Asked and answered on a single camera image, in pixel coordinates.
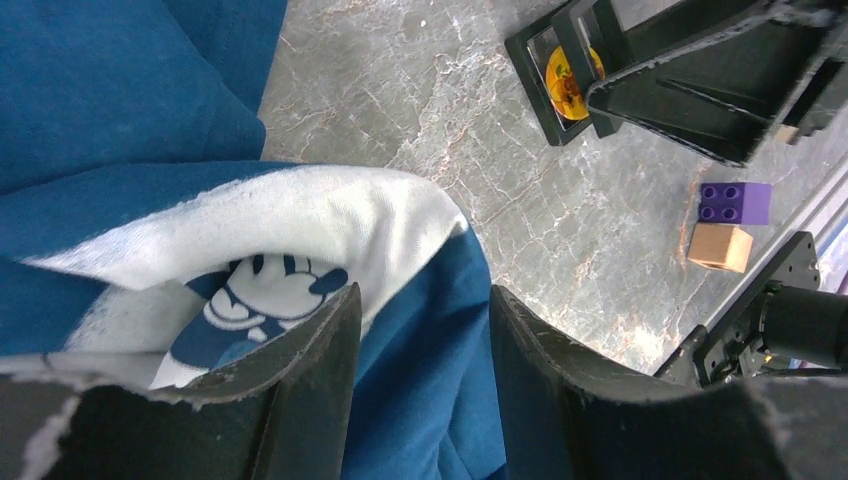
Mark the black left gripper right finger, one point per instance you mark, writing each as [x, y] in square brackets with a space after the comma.
[568, 412]

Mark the tan wooden cube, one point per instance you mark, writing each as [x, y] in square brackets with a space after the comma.
[722, 247]

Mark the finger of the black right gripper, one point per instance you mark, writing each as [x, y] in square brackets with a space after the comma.
[718, 77]

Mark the purple cube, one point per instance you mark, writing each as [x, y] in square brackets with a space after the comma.
[736, 203]

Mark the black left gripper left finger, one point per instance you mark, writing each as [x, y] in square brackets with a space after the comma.
[280, 412]

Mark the blue Mickey Mouse t-shirt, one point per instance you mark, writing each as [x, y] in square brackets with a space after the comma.
[144, 238]

